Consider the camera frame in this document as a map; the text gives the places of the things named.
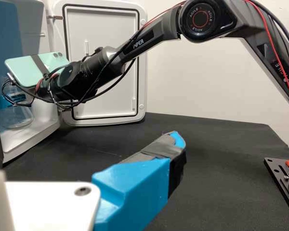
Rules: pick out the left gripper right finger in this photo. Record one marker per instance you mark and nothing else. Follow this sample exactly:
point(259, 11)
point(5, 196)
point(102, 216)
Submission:
point(139, 183)

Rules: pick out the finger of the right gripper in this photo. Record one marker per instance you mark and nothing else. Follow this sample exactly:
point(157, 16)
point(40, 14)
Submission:
point(15, 97)

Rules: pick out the clear flask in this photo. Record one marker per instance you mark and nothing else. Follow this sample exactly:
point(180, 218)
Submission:
point(17, 118)

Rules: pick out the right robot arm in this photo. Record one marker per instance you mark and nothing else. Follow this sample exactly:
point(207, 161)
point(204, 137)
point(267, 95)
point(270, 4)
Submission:
point(144, 41)

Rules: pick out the white incubator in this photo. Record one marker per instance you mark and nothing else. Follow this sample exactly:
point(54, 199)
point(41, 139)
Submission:
point(21, 142)

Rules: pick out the incubator door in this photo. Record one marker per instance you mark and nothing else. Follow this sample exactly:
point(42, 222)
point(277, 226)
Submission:
point(103, 31)

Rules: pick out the black mounting plate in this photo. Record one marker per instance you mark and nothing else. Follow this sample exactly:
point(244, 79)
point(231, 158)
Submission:
point(278, 173)

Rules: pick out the right wrist camera phone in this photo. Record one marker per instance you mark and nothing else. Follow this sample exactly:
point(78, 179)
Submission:
point(26, 69)

